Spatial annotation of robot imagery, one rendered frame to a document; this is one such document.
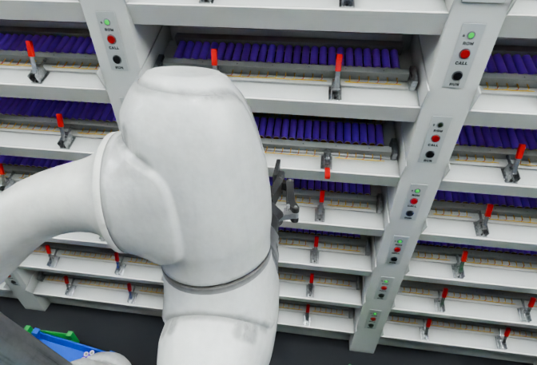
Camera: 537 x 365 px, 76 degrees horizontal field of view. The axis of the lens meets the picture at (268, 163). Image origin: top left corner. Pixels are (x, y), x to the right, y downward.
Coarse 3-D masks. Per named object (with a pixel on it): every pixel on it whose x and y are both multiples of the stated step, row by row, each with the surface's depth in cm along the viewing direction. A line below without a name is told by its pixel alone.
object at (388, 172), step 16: (384, 128) 92; (400, 128) 86; (384, 144) 89; (400, 144) 84; (272, 160) 88; (288, 160) 87; (304, 160) 87; (320, 160) 87; (336, 160) 87; (352, 160) 87; (384, 160) 86; (400, 160) 83; (288, 176) 89; (304, 176) 88; (320, 176) 87; (336, 176) 86; (352, 176) 85; (368, 176) 84; (384, 176) 84; (400, 176) 83
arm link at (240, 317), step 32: (192, 288) 27; (224, 288) 27; (256, 288) 29; (192, 320) 28; (224, 320) 28; (256, 320) 29; (160, 352) 28; (192, 352) 26; (224, 352) 26; (256, 352) 28
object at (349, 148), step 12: (264, 144) 88; (276, 144) 87; (288, 144) 87; (300, 144) 87; (312, 144) 87; (324, 144) 87; (336, 144) 87; (348, 144) 86; (312, 156) 87; (372, 156) 86; (384, 156) 86
